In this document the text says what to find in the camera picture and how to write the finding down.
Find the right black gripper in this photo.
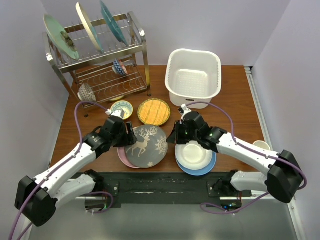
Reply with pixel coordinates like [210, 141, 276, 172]
[166, 120, 200, 145]

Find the pink bear plate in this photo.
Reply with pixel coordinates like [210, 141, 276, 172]
[117, 147, 139, 169]

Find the grey reindeer plate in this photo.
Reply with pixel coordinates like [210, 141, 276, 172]
[125, 124, 169, 169]

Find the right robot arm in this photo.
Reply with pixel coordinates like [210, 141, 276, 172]
[166, 109, 305, 204]

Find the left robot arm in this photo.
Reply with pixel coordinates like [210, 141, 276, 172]
[14, 115, 137, 227]

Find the white plastic bin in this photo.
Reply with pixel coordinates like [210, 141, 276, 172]
[164, 48, 222, 109]

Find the small teal patterned bowl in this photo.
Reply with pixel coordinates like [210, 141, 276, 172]
[110, 100, 134, 120]

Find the white scalloped plate right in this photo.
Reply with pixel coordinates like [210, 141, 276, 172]
[175, 140, 213, 171]

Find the woven bamboo tray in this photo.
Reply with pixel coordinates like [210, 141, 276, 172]
[137, 98, 171, 126]

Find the blue plate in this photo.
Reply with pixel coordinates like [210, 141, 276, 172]
[175, 152, 217, 177]

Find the grey patterned bowl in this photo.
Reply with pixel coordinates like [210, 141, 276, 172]
[77, 83, 97, 102]

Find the blue zigzag patterned bowl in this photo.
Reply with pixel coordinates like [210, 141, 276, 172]
[112, 59, 128, 77]

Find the steel two-tier dish rack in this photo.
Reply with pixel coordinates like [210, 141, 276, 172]
[42, 11, 152, 105]

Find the white paper cup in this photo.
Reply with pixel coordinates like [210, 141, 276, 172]
[253, 140, 271, 151]

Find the cream rimmed teal plate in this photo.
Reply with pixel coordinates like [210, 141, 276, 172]
[75, 2, 104, 54]

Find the dark teal plate in rack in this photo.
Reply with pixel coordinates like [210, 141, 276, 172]
[99, 0, 129, 47]

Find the light green plate in rack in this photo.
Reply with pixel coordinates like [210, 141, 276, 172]
[43, 14, 79, 60]

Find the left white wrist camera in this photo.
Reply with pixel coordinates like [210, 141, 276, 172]
[105, 109, 125, 120]

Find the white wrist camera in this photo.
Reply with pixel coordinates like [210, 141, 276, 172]
[178, 104, 192, 121]
[105, 109, 125, 120]

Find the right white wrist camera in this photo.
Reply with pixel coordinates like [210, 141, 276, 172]
[178, 104, 192, 121]

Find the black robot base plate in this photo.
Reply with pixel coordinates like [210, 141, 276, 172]
[86, 170, 252, 208]

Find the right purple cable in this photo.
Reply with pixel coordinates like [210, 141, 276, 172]
[184, 101, 308, 215]

